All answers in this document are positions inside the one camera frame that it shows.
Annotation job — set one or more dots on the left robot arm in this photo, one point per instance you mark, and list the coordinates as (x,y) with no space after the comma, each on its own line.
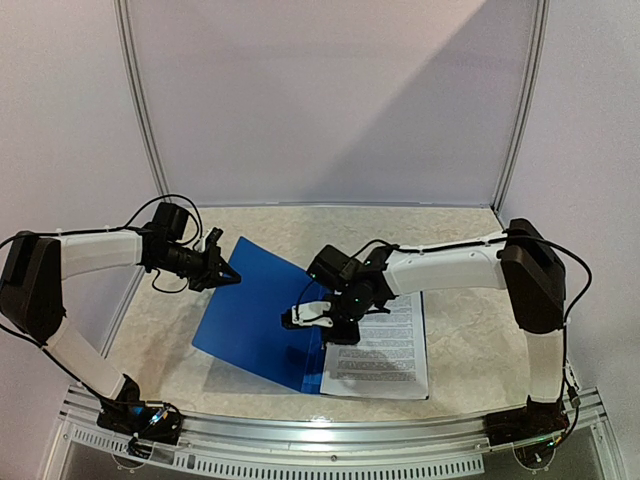
(49,275)

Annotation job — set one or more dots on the blue plastic folder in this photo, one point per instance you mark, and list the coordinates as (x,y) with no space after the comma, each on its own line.
(242,323)

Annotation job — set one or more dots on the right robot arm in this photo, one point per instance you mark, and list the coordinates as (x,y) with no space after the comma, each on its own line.
(518,262)

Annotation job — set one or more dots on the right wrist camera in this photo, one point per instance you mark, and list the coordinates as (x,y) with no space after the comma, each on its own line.
(308,315)

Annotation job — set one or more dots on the left aluminium frame post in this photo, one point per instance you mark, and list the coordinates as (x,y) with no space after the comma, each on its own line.
(136,87)

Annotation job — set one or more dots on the aluminium frame post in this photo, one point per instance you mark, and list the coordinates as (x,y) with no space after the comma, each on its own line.
(525,99)
(136,87)

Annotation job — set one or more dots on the right aluminium frame post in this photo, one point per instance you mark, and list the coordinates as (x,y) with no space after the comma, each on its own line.
(525,99)

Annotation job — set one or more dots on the printed paper sheet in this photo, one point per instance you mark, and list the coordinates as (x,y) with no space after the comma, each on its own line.
(390,360)

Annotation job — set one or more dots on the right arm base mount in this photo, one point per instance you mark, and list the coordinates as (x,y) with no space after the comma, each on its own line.
(535,420)

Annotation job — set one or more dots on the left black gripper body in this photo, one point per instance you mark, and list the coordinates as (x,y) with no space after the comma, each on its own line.
(204,272)

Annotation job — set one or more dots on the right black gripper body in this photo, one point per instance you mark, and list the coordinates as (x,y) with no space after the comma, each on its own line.
(343,327)

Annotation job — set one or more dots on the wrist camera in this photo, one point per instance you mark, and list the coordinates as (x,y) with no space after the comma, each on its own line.
(208,239)
(308,315)

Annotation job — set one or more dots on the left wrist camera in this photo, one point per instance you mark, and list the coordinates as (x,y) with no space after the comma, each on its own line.
(208,239)

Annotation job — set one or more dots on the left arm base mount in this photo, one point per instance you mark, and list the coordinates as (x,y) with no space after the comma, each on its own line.
(150,420)

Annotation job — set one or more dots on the aluminium front rail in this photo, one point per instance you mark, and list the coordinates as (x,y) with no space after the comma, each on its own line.
(217,447)

